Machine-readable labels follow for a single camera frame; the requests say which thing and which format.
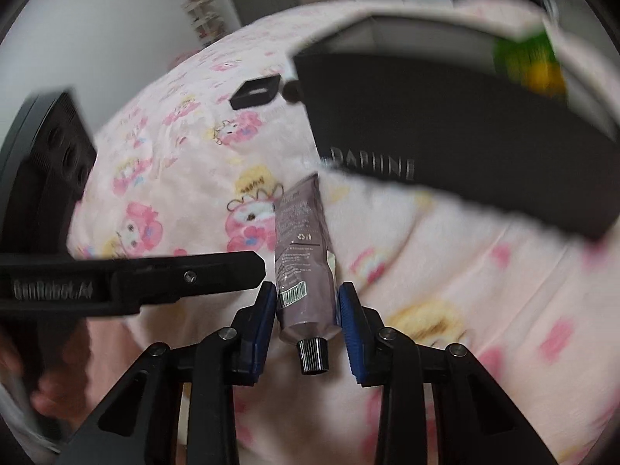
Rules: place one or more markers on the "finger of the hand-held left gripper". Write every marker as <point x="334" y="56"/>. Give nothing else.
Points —
<point x="193" y="276"/>

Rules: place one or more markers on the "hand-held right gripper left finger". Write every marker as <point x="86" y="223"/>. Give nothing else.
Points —
<point x="265" y="329"/>

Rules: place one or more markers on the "green packet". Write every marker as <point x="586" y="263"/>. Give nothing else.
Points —
<point x="528" y="58"/>

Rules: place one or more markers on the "small dark round object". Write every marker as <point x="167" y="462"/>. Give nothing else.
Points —
<point x="292" y="92"/>

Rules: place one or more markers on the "mauve tube with black cap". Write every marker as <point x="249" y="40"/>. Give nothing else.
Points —
<point x="300" y="252"/>

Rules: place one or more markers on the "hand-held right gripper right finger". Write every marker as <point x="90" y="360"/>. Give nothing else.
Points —
<point x="348" y="334"/>

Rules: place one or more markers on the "large black box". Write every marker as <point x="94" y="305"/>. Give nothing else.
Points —
<point x="436" y="121"/>

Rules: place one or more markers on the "cluttered shelf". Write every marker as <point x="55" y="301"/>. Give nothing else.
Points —
<point x="203" y="14"/>

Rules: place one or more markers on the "small black box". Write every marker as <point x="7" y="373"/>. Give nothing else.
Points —
<point x="254" y="92"/>

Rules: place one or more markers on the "pink printed blanket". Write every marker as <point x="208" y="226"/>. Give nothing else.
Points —
<point x="436" y="348"/>

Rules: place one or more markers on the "person's left hand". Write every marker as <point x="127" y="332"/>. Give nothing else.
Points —
<point x="58" y="382"/>

